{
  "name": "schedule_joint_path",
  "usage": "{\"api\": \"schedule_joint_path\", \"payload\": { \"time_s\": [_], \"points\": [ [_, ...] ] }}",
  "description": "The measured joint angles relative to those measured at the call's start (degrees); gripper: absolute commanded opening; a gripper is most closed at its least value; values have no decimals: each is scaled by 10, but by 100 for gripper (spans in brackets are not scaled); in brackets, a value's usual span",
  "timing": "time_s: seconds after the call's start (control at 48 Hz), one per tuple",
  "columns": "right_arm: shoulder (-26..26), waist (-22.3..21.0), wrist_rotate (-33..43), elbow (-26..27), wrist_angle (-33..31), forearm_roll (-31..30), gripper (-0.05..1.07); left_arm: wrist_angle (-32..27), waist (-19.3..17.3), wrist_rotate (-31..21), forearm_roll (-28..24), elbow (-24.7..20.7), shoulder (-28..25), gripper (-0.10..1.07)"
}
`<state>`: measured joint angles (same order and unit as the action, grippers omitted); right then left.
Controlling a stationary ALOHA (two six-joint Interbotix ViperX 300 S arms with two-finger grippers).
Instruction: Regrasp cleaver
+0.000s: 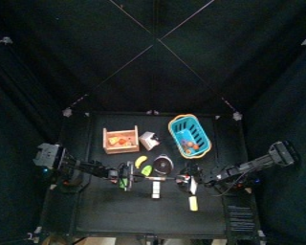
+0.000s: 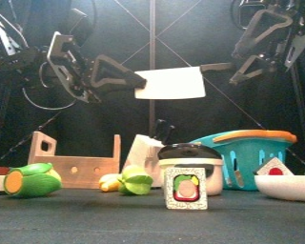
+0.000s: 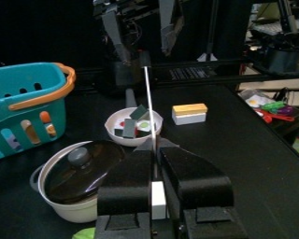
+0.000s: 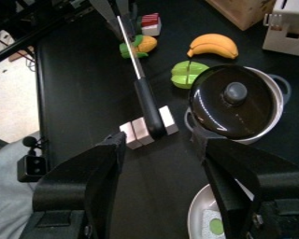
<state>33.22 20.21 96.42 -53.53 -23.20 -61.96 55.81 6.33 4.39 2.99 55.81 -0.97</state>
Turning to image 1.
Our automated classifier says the black toy pot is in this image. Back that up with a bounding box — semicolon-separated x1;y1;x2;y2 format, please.
152;154;175;177

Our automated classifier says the toy cleaver white blade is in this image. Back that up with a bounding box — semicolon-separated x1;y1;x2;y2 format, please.
143;175;168;200

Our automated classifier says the white grey toy box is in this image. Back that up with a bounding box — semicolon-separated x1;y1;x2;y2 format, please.
137;130;163;152

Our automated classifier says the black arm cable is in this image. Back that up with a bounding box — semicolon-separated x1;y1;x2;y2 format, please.
213;171;249;197

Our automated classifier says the yellow toy block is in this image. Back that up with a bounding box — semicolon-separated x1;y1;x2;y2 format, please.
188;195;200;212

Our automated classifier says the yellow toy banana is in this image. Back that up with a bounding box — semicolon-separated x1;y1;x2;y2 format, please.
135;154;149;169

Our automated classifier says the wooden toy crate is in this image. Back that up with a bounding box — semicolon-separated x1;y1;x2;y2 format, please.
103;124;141;155

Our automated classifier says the blue basket orange rim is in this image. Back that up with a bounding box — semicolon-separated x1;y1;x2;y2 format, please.
168;113;213;160

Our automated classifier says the green toy vegetable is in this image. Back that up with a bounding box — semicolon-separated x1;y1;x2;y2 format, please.
140;164;155;177

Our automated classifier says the thin diagonal cord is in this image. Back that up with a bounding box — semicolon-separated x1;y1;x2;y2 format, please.
107;0;239;113
68;0;216;109

